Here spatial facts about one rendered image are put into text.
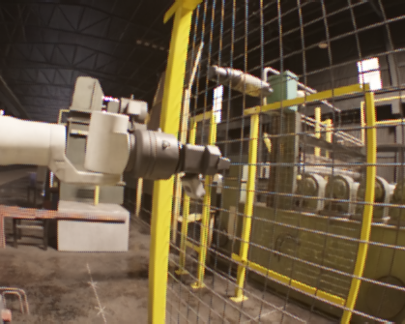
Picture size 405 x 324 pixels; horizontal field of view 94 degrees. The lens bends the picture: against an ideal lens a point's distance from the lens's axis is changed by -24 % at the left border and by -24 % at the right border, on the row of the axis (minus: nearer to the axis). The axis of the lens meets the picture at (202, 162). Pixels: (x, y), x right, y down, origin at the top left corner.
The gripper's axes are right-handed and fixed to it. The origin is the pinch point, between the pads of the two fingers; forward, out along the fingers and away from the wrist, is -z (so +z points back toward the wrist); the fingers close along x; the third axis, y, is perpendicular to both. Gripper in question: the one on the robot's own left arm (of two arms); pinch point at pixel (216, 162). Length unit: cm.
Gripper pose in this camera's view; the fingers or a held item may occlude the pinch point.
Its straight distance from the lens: 52.0
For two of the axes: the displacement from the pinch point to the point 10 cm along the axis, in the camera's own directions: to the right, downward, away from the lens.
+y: -0.8, 9.9, -0.6
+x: -5.2, 0.0, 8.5
